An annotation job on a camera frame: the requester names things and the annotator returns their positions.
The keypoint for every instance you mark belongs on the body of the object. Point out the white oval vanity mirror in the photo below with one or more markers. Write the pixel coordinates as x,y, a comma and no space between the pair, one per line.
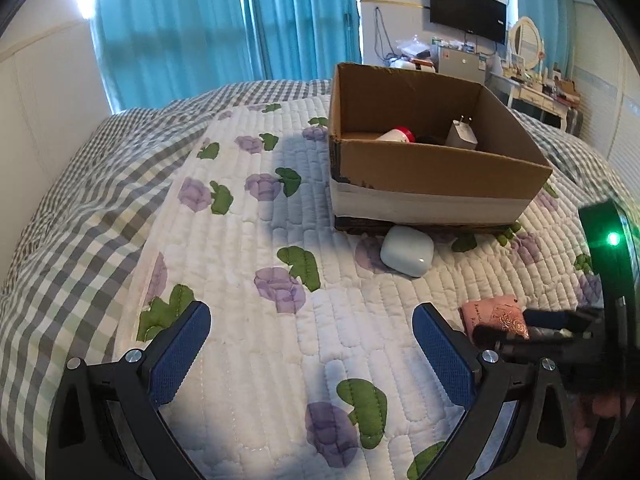
525,42

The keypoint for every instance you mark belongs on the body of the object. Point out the black wall television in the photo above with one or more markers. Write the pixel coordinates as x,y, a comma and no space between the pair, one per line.
483,18

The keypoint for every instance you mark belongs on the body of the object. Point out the white power adapter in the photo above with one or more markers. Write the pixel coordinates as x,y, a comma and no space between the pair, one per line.
461,135

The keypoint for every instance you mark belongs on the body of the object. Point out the teal curtain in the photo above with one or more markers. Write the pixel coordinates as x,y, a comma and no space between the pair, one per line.
151,52

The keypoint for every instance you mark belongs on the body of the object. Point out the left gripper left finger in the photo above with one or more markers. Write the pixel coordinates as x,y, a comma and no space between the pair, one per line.
83,442

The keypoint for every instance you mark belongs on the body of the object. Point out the white tube with red cap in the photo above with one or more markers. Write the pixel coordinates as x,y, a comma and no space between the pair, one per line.
398,134

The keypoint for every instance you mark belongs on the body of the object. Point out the grey checkered blanket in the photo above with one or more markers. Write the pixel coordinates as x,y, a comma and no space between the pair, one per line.
70,271

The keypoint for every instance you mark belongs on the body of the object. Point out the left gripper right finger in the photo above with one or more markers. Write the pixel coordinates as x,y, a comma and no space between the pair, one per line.
515,422

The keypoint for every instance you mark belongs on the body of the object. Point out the white earbuds case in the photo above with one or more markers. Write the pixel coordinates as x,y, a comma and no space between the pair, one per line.
407,251

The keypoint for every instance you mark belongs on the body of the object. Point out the cardboard box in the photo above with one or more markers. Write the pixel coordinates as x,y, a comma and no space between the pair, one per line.
375,184

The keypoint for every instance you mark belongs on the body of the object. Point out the white dressing table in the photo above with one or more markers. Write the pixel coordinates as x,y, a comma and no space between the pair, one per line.
517,89

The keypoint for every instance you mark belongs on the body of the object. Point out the silver mini fridge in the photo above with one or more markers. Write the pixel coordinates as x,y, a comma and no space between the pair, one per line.
461,64

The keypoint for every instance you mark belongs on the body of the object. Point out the floral quilted bedspread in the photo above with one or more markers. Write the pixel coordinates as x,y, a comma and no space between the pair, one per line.
311,369

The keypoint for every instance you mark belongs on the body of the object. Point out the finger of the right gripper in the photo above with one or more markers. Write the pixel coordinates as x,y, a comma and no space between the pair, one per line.
487,337
560,317

